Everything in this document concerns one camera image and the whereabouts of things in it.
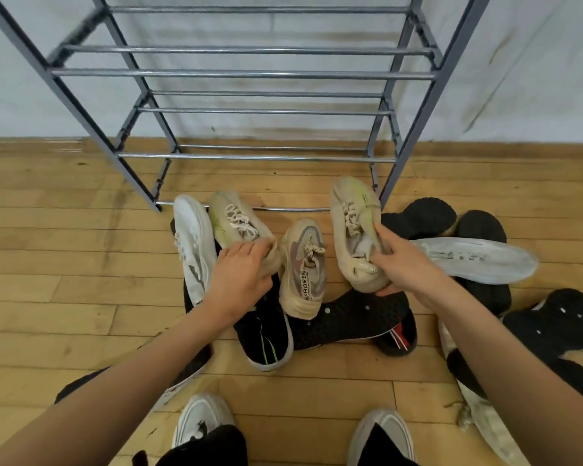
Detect person's right hand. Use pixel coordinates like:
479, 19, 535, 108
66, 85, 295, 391
370, 223, 451, 312

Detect person's left hand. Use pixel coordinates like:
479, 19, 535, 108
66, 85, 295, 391
201, 238, 276, 330

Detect beige sneaker with white laces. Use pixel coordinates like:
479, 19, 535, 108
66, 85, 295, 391
207, 190, 283, 277
329, 177, 392, 294

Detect person's left forearm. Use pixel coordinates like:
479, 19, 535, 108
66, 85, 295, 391
0, 302, 254, 466

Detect person's right forearm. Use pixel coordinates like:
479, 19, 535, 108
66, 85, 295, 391
412, 282, 583, 466

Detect beige sneaker with multicolour panels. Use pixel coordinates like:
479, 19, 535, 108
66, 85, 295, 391
278, 218, 327, 320

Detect white low sneaker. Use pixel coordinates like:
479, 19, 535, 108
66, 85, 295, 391
173, 194, 218, 306

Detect black mesh sneaker red accent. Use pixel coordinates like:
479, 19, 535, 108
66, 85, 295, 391
289, 288, 418, 358

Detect black sneaker with green stripe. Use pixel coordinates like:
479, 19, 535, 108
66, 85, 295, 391
232, 273, 294, 373

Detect sneaker with white sole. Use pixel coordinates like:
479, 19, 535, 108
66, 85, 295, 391
410, 237, 539, 286

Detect black sneaker with white midsole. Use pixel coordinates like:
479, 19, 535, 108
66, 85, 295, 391
53, 341, 214, 413

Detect person's white right shoe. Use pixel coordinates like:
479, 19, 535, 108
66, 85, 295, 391
347, 408, 417, 466

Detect person's white shoe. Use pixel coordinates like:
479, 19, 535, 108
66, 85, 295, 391
172, 392, 237, 450
347, 408, 417, 466

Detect grey metal shoe rack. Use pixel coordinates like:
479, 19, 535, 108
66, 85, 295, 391
0, 0, 492, 213

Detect person's white left shoe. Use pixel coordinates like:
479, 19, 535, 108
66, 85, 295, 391
172, 392, 237, 450

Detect dirty black and white sneaker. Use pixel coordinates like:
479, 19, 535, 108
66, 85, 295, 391
439, 319, 531, 466

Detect black sneaker with dotted sole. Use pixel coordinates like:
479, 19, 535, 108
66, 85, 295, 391
501, 287, 583, 412

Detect person's black trousers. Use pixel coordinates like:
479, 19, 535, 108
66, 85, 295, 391
131, 422, 419, 466

